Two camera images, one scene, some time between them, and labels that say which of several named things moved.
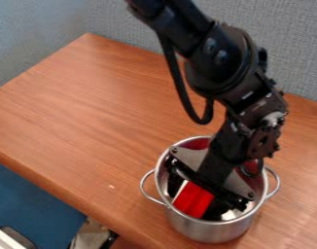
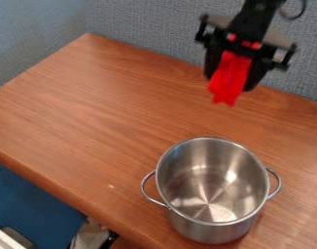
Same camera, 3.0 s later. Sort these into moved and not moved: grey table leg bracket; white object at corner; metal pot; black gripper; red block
Moved: red block; black gripper
Not moved: grey table leg bracket; metal pot; white object at corner
